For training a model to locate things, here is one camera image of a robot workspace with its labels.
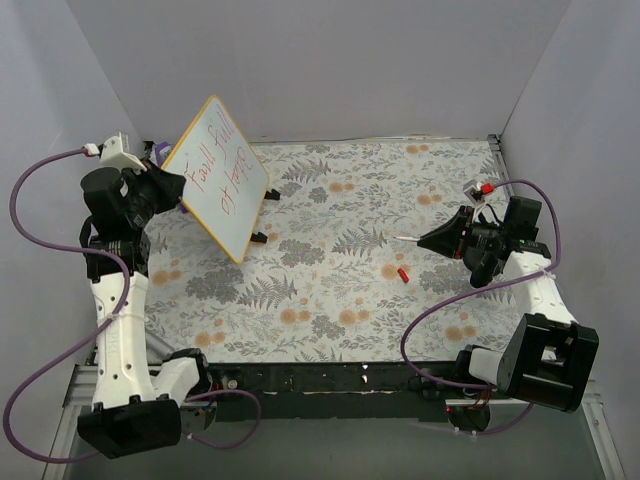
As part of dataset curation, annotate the red marker cap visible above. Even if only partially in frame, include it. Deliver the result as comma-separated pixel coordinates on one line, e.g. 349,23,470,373
397,268,409,283

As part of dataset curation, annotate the yellow framed whiteboard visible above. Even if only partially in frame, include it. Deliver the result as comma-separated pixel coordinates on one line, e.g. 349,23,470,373
162,95,270,264

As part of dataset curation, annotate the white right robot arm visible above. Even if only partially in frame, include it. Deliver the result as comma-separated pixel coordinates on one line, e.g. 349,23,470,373
417,196,599,412

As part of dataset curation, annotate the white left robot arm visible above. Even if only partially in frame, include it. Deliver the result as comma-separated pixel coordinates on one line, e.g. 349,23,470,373
78,160,213,459

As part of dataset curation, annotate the purple metronome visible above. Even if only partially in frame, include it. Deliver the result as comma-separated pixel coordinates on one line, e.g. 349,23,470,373
154,142,186,213

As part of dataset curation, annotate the black orange-tipped flashlight on stand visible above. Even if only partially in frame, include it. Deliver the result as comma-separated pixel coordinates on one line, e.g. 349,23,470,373
470,252,499,289

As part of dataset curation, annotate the floral patterned tablecloth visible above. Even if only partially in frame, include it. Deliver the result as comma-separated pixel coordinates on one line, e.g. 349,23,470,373
145,140,520,363

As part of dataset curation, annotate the silver microphone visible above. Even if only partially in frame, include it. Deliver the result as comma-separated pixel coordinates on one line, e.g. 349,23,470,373
145,330,174,359

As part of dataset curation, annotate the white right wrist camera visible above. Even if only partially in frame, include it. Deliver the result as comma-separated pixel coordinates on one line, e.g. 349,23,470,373
463,180,494,220

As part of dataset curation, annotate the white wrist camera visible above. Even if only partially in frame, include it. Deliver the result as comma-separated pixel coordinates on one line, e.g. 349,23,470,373
463,180,494,220
99,132,147,172

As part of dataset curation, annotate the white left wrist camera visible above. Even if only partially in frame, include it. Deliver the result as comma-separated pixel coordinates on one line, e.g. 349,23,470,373
99,132,147,172

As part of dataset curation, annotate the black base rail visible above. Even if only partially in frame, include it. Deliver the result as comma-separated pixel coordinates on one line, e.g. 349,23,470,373
187,362,488,422

